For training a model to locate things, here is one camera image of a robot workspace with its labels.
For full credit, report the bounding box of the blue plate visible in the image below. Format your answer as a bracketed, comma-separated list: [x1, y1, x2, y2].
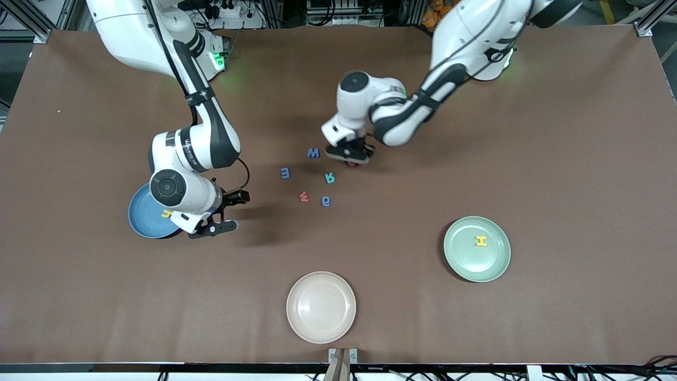
[128, 183, 183, 239]

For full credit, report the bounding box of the brown table cover sheet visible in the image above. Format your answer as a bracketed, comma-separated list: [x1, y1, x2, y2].
[0, 25, 677, 366]

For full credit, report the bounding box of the black electronics box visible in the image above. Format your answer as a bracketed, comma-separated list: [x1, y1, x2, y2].
[306, 0, 385, 27]

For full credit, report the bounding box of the beige plate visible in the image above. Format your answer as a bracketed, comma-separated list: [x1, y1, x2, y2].
[286, 271, 357, 344]

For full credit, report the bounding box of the white power strip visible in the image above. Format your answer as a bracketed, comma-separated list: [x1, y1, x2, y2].
[180, 0, 265, 30]

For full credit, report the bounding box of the pile of orange bags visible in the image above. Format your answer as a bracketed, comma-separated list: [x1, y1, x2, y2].
[422, 0, 450, 30]

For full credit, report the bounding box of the green plate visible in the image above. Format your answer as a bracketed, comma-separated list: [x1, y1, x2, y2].
[443, 216, 512, 283]

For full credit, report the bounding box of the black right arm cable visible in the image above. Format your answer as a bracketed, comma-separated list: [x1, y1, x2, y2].
[143, 0, 251, 194]

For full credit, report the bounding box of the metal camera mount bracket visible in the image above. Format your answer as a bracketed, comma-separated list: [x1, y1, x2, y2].
[324, 348, 359, 381]

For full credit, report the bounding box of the aluminium frame post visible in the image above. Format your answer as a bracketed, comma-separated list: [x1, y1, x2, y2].
[632, 0, 677, 38]
[0, 0, 59, 44]

